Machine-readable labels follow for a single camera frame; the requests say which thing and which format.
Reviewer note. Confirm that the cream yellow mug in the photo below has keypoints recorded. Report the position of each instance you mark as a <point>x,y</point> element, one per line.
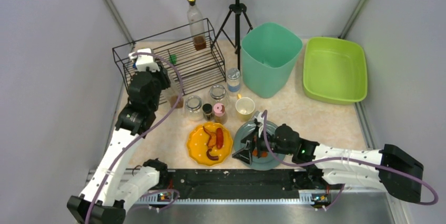
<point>245,107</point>

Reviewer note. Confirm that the yellow scalloped plate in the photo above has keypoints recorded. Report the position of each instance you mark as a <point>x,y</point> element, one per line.
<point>197,145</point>

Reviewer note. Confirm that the red sausage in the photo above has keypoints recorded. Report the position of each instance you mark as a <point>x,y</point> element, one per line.
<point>219,138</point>

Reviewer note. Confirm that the oil bottle gold cap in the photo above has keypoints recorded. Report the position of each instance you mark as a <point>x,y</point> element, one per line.
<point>196,25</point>
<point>173,94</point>

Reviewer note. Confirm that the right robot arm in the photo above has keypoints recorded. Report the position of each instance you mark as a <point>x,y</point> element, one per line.
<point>390,169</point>

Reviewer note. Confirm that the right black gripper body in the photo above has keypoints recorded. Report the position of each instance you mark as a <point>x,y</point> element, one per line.
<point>261,141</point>

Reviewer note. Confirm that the blue label jar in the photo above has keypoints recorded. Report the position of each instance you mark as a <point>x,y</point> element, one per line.
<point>233,81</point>

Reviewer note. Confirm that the pink lid spice jar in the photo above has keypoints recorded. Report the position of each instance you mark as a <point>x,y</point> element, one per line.
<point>220,115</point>

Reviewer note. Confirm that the grey-blue plate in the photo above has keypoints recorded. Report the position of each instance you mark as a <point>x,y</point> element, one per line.
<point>263,164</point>

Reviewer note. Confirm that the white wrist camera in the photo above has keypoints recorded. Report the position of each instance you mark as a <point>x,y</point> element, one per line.
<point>260,122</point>
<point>144,63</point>

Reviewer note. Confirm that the black wire rack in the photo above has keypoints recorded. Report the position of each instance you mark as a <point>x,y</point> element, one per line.
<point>199,69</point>

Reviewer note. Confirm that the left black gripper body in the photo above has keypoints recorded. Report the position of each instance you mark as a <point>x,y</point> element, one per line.
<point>162,77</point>

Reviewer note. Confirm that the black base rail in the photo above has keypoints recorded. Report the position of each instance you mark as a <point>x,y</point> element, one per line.
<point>237,187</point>

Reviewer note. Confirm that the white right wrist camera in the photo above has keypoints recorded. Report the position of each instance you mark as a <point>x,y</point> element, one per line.
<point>260,122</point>

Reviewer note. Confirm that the green plastic tub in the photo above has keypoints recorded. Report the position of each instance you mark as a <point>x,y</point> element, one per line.
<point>334,71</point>

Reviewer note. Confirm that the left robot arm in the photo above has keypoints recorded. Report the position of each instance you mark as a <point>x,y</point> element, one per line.
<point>105,199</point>

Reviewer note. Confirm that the black lid spice jar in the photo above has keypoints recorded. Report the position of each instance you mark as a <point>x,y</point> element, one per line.
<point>208,113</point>

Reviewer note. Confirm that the large clear glass jar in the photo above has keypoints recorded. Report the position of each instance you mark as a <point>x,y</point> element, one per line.
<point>218,94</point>

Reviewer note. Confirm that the teal plastic bin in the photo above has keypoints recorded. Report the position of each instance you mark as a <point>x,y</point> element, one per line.
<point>268,54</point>

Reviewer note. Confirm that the green toy block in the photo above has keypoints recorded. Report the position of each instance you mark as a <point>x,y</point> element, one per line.
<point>173,59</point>

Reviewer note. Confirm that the black tripod stand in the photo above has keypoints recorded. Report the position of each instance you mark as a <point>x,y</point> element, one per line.
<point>238,9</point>

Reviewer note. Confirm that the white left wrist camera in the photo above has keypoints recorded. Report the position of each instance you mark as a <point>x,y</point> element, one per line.
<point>144,63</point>

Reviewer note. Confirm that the orange fried piece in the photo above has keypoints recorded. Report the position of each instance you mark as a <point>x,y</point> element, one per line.
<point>259,154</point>

